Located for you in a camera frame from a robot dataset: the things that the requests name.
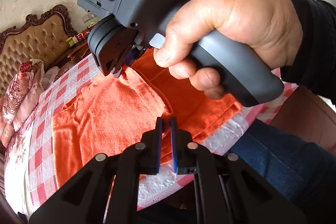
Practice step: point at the red white checkered bedsheet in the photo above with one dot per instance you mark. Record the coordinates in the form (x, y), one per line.
(29, 170)

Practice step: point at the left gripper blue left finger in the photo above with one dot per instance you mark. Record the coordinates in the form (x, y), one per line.
(150, 156)

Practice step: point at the tufted beige headboard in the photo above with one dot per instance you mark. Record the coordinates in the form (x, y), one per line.
(41, 37)

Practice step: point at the blue jeans leg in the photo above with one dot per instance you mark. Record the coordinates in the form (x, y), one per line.
(301, 171)

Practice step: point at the person right hand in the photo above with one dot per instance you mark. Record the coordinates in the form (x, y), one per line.
(270, 27)

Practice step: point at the wooden nightstand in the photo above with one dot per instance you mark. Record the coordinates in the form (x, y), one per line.
(75, 54)

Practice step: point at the red tin on nightstand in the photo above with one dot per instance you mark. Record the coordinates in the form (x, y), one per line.
(83, 35)

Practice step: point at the black sleeve right forearm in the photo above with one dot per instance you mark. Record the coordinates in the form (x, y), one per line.
(314, 64)

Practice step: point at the orange fleece pants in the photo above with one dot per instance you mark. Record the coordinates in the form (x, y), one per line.
(112, 113)

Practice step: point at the pink floral folded quilt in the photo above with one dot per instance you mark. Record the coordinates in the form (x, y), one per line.
(21, 97)

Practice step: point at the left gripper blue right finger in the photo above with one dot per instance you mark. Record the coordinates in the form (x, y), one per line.
(184, 159)

